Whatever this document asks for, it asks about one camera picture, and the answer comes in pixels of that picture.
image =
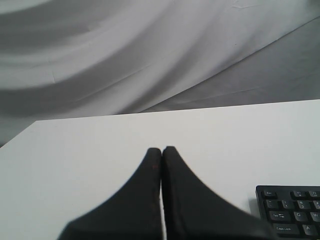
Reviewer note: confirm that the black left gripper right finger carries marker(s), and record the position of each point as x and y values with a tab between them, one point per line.
192	211

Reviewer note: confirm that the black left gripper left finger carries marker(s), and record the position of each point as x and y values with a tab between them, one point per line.
132	213

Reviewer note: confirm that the black acer keyboard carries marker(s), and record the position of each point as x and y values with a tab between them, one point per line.
292	211

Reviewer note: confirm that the grey backdrop cloth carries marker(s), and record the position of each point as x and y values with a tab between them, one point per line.
63	59

